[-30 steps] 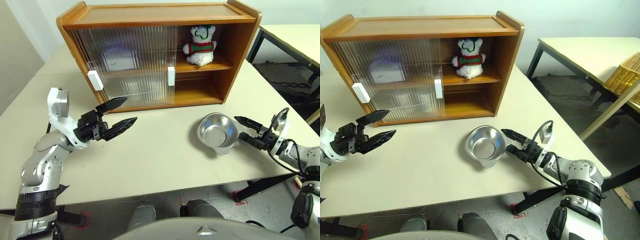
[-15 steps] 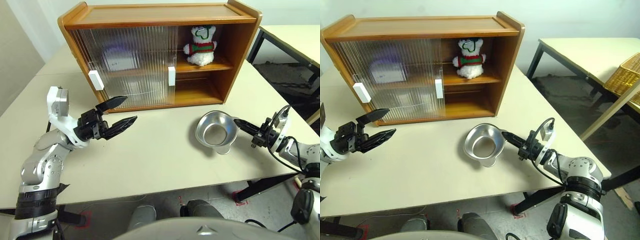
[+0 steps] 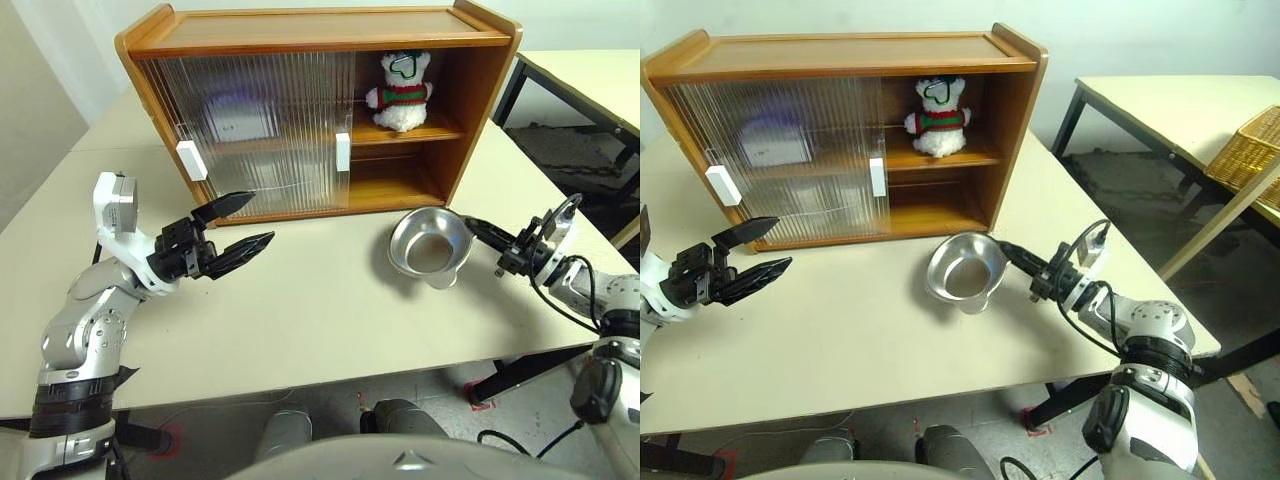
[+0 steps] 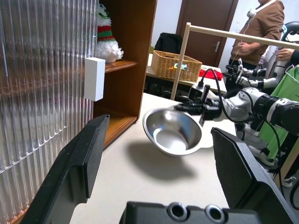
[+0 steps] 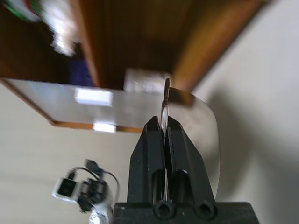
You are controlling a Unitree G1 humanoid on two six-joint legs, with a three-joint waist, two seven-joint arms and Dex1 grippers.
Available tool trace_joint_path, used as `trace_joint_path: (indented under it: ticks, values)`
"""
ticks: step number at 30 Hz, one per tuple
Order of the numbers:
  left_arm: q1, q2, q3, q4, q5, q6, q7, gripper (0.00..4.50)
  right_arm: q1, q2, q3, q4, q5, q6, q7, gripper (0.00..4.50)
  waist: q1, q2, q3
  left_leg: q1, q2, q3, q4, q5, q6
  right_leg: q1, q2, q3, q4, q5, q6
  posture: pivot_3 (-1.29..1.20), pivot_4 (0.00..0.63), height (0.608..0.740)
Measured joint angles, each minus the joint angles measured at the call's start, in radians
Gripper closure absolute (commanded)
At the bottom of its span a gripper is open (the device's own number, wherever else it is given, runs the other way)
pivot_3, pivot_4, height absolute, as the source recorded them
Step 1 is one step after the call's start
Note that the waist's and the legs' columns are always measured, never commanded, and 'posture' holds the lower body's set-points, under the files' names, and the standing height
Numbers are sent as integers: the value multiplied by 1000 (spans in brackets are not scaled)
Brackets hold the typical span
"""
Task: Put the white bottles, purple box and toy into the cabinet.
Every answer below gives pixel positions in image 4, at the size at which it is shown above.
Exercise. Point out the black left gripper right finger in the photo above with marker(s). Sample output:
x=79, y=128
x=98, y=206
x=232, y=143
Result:
x=243, y=177

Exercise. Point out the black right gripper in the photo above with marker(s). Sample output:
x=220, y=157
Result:
x=211, y=109

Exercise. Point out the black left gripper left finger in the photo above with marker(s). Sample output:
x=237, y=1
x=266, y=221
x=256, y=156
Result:
x=70, y=168

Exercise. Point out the stainless steel bowl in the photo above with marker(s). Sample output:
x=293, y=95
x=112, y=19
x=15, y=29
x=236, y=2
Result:
x=172, y=133

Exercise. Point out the ribbed sliding door with crack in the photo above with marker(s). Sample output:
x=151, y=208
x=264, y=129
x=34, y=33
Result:
x=42, y=70

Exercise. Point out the knitted snowman doll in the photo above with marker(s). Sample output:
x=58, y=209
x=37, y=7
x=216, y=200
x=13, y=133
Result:
x=106, y=42

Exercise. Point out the wooden cabinet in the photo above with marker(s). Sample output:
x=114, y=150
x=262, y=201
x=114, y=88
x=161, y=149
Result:
x=130, y=46

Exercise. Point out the hand of brown hoodie person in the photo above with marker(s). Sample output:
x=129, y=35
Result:
x=245, y=48

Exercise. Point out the hand of dark sleeved person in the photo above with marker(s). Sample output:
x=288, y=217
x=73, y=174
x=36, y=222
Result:
x=285, y=54

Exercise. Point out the cream table with black legs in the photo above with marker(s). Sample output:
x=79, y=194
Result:
x=184, y=83

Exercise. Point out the white sneaker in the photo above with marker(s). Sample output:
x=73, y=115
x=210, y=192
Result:
x=261, y=157
x=288, y=182

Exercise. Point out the red cloth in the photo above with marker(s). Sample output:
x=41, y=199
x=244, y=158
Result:
x=212, y=74

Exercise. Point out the wicker basket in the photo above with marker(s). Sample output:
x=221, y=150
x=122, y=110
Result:
x=168, y=65

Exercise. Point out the silver door lever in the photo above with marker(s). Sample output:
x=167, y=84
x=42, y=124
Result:
x=217, y=46

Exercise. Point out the black jacket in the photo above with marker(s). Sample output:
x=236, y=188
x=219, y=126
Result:
x=168, y=43

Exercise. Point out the silver background humanoid robot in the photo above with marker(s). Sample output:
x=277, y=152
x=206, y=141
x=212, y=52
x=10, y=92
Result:
x=268, y=81

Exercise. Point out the green garment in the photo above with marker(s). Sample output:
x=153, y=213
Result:
x=285, y=93

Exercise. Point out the brown door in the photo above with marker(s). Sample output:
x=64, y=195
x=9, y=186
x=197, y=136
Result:
x=205, y=14

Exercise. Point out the person in brown hoodie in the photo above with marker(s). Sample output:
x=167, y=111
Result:
x=264, y=23

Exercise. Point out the white neck headphones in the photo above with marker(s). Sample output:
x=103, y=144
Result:
x=252, y=11

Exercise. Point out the light wooden rack frame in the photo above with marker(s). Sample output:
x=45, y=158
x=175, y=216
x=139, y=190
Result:
x=210, y=31

